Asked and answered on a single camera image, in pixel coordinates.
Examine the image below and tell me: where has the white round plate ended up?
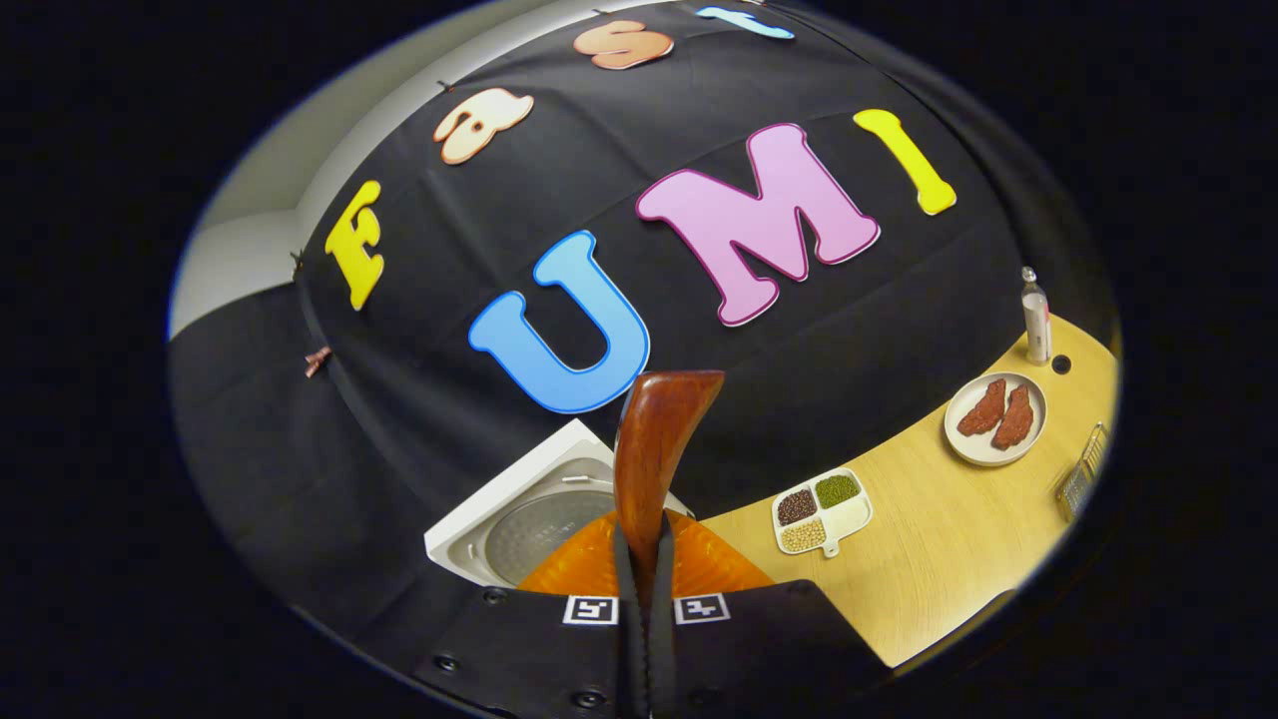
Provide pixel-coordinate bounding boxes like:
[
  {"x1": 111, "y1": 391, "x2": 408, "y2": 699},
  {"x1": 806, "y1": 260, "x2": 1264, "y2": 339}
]
[{"x1": 945, "y1": 372, "x2": 1047, "y2": 467}]

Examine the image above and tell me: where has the brown wooden spoon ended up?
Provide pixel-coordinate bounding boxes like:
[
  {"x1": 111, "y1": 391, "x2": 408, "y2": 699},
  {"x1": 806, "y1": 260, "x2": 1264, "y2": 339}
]
[{"x1": 614, "y1": 370, "x2": 726, "y2": 600}]

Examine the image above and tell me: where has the wire chopstick holder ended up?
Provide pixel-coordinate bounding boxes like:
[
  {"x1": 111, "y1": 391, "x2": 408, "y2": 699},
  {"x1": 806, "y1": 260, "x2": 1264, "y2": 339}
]
[{"x1": 1056, "y1": 422, "x2": 1109, "y2": 522}]

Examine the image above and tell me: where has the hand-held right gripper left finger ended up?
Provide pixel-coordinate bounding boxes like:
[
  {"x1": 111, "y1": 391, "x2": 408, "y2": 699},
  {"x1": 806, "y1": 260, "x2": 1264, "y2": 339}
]
[{"x1": 414, "y1": 514, "x2": 650, "y2": 719}]

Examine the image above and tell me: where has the clear bottle with pink label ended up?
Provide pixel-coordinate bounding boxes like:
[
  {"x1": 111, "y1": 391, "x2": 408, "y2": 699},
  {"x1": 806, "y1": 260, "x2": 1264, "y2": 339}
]
[{"x1": 1020, "y1": 267, "x2": 1052, "y2": 365}]

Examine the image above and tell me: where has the red-brown meat piece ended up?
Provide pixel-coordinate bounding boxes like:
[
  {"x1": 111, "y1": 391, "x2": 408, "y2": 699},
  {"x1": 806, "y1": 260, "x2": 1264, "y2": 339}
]
[
  {"x1": 957, "y1": 378, "x2": 1007, "y2": 436},
  {"x1": 991, "y1": 387, "x2": 1036, "y2": 450}
]

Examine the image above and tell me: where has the white divided grain dish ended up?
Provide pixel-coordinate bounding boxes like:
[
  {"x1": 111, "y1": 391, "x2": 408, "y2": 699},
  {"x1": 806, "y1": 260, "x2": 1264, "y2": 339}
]
[{"x1": 771, "y1": 467, "x2": 873, "y2": 558}]

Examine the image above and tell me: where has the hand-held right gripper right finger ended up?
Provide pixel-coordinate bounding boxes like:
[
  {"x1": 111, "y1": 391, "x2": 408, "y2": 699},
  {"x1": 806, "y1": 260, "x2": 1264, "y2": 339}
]
[{"x1": 649, "y1": 509, "x2": 890, "y2": 719}]

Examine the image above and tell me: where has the black backdrop cloth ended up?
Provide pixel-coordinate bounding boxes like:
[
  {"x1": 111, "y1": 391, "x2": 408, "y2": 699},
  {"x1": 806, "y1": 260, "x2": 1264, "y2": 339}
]
[{"x1": 168, "y1": 0, "x2": 1114, "y2": 640}]

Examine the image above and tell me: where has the white rice cooker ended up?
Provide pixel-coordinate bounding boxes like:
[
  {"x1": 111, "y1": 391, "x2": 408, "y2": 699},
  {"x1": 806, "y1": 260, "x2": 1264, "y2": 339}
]
[{"x1": 424, "y1": 419, "x2": 695, "y2": 590}]

